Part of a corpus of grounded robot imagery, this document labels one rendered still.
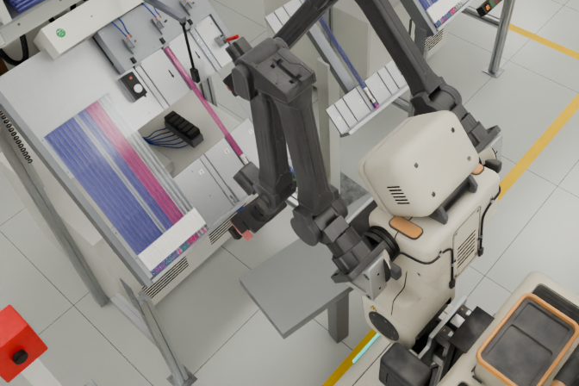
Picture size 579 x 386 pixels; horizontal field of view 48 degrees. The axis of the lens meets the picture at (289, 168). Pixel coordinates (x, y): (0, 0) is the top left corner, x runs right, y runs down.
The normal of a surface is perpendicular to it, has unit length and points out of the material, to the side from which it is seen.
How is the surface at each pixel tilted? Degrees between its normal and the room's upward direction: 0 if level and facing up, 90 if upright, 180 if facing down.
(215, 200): 47
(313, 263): 0
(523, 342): 0
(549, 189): 0
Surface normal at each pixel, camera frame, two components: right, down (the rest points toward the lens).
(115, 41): 0.50, -0.07
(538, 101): -0.07, -0.63
